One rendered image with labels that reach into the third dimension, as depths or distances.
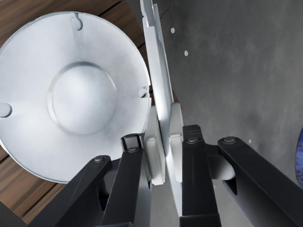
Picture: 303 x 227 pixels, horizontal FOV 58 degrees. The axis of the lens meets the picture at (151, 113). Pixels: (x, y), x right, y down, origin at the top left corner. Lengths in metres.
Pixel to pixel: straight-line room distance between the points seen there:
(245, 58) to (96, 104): 1.17
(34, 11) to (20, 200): 0.31
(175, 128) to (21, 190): 0.38
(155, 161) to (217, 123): 1.22
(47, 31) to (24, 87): 0.09
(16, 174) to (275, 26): 1.63
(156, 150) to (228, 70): 1.29
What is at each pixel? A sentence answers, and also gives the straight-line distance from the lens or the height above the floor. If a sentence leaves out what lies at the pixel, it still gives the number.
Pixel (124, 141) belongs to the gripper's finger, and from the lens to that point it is 0.15.
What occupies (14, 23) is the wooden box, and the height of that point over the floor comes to 0.35.
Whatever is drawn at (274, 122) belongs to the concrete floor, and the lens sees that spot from 1.87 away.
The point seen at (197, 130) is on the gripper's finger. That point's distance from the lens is 0.18.
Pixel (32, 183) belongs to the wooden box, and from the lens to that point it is 0.51.
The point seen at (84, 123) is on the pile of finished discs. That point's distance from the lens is 0.48.
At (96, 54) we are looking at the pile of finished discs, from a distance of 0.50.
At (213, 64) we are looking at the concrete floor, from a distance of 1.33.
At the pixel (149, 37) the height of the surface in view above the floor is 0.67.
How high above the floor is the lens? 0.82
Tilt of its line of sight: 50 degrees down
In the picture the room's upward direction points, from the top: 98 degrees clockwise
